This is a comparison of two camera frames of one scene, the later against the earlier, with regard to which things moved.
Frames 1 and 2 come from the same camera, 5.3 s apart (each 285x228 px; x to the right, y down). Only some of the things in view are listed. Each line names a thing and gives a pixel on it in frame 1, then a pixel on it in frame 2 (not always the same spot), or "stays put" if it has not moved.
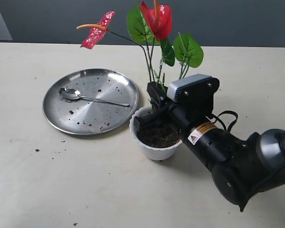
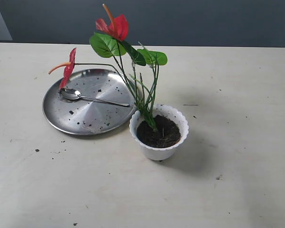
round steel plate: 86,117 stays put
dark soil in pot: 157,137 stays put
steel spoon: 71,93 stays put
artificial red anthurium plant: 148,25 to 140,67
